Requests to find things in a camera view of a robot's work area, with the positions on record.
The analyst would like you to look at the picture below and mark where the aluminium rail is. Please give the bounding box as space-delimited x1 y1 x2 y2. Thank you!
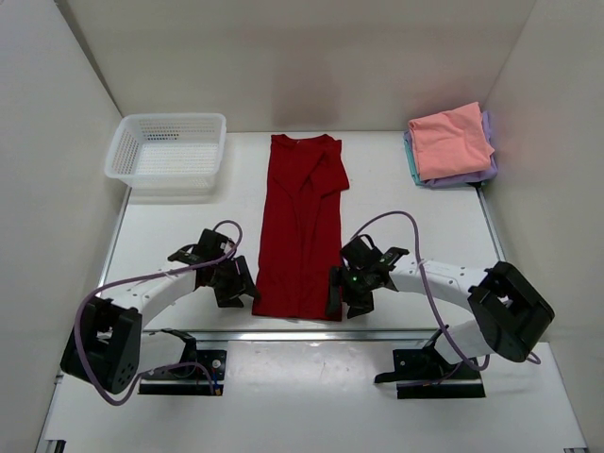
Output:
141 325 454 344

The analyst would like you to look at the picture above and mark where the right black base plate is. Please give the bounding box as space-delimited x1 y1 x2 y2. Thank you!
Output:
374 349 486 399

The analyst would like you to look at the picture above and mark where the folded purple t shirt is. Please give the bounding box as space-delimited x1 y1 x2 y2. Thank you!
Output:
403 109 497 189

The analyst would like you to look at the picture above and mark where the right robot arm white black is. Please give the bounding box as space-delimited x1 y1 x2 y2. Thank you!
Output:
326 234 555 386

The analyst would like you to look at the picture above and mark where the folded pink t shirt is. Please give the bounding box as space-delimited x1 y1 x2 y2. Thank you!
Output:
408 102 494 180

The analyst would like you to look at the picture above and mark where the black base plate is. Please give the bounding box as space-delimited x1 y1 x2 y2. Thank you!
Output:
138 343 227 396
374 349 486 399

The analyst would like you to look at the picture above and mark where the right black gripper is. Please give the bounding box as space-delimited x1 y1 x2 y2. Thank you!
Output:
326 267 374 319

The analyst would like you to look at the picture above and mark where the red t shirt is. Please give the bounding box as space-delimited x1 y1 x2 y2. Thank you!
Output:
252 134 349 322

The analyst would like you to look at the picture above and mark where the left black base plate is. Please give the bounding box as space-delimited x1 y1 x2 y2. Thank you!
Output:
138 343 227 396

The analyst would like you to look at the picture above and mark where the white plastic basket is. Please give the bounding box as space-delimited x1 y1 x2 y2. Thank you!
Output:
104 113 227 193

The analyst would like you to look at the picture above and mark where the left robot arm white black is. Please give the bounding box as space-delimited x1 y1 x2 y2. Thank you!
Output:
60 228 260 407

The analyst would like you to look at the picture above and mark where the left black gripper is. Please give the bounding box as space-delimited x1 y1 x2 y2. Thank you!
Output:
205 254 261 309

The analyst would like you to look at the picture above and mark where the folded teal t shirt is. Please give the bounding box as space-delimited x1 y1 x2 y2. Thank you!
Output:
403 136 424 187

